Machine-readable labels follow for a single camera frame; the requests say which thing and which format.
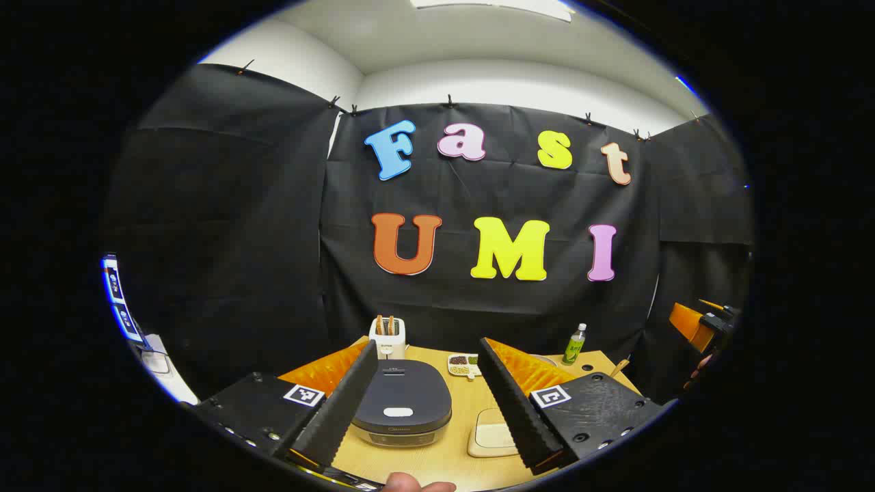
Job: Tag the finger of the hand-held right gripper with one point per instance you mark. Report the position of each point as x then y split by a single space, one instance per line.
687 324

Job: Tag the white toaster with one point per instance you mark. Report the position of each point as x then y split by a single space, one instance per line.
387 347

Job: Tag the black backdrop cloth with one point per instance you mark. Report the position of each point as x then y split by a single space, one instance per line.
273 239

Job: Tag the ceiling light panel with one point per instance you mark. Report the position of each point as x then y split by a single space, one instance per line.
492 8

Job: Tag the green label drink bottle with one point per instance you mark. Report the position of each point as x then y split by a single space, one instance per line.
574 350

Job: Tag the computer monitor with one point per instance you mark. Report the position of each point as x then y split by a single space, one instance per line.
119 301

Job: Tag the white sectioned bean dish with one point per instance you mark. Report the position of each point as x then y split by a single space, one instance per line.
461 365

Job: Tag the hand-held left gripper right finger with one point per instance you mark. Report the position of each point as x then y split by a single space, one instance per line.
513 403

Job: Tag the wooden spoon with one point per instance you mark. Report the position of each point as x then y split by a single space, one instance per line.
620 367

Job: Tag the white side desk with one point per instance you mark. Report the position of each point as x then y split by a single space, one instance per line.
174 383

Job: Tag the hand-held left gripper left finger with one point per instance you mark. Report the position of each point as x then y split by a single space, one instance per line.
342 403

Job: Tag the dark grey rice cooker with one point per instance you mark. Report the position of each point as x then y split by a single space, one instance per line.
410 396

